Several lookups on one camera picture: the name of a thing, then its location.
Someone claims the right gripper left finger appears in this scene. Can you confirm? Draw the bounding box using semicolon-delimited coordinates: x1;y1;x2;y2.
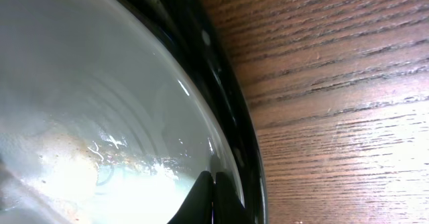
168;171;214;224

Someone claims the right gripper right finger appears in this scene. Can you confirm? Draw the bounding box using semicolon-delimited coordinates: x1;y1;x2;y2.
213;172;251;224

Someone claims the pale blue plate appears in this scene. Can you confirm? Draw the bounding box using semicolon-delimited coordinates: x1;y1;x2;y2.
1;0;244;223

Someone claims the black round tray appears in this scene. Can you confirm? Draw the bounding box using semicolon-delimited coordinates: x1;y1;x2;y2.
124;0;269;224

